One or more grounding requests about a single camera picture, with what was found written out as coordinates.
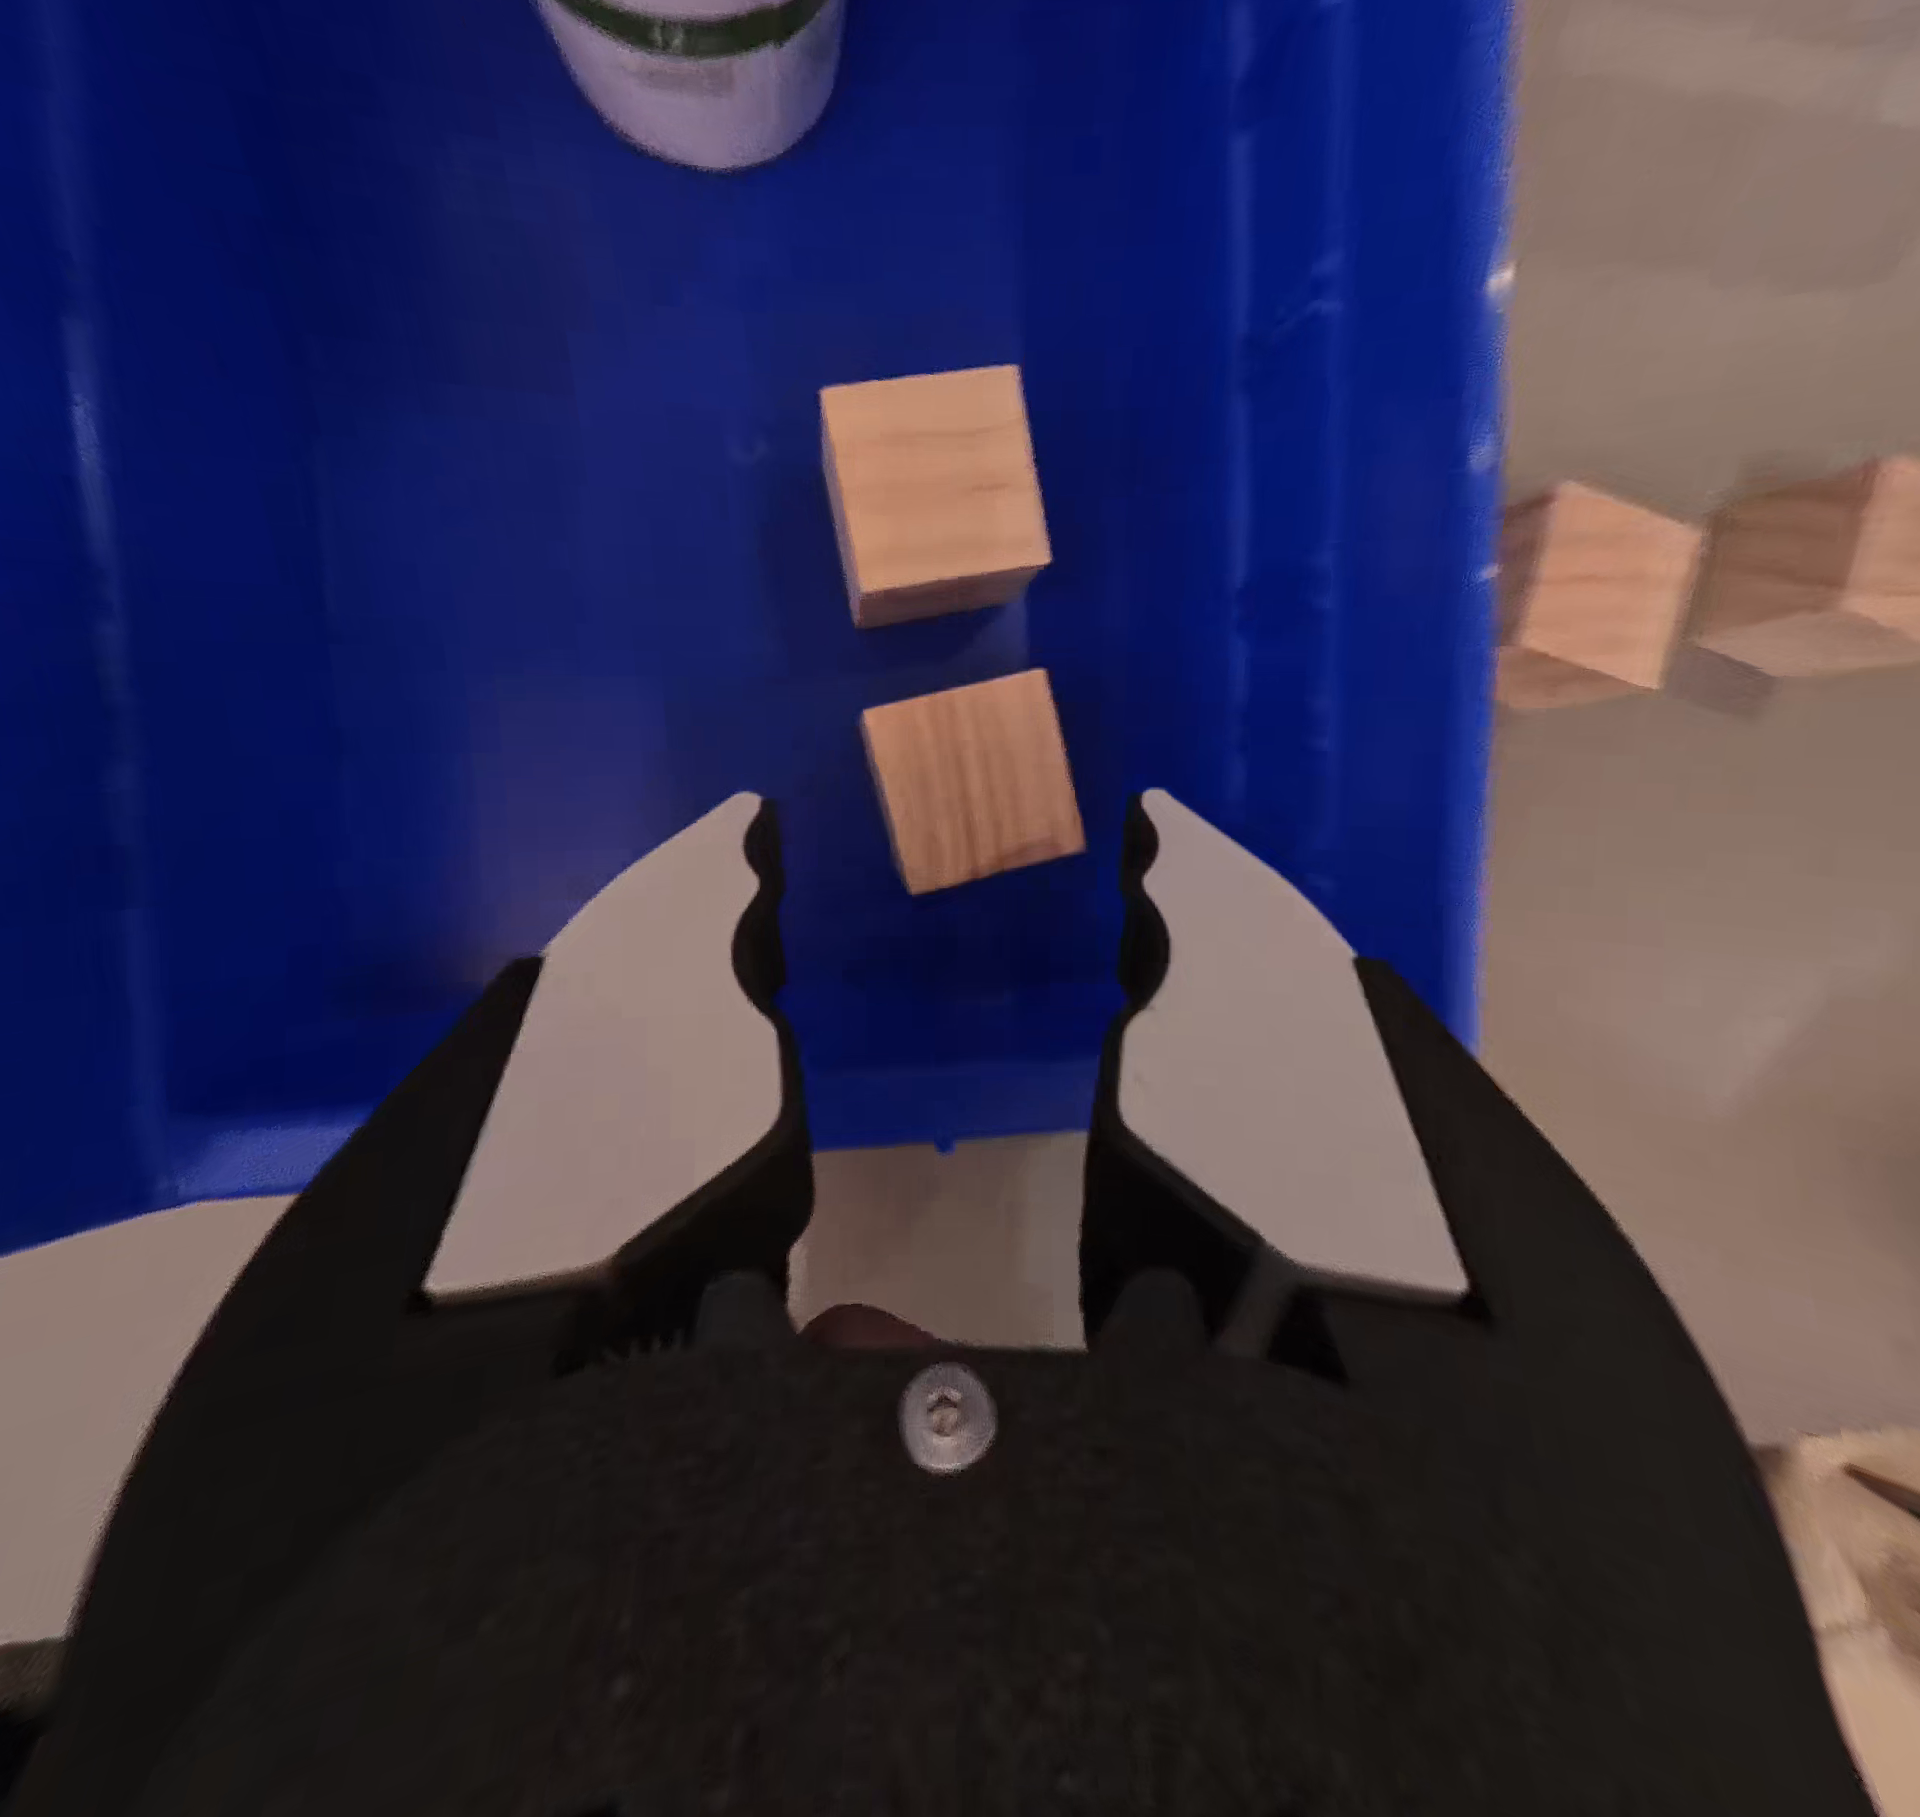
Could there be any blue plastic bin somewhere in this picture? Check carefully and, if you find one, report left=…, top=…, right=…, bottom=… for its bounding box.
left=0, top=0, right=1521, bottom=1254

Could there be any white paper cup green band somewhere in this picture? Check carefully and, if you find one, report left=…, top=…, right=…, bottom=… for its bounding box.
left=477, top=0, right=860, bottom=172

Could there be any person's beige hoodie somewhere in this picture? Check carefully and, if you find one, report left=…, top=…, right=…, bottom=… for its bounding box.
left=1747, top=1429, right=1920, bottom=1817

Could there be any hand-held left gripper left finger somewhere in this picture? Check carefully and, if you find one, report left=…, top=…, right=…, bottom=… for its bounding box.
left=420, top=793, right=819, bottom=1339

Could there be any wooden cube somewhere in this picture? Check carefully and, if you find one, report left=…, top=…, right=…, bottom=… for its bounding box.
left=859, top=668, right=1089, bottom=901
left=1498, top=482, right=1712, bottom=716
left=1664, top=453, right=1920, bottom=720
left=819, top=363, right=1055, bottom=629

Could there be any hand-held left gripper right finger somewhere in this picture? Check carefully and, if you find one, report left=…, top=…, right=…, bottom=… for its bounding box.
left=1083, top=786, right=1472, bottom=1349

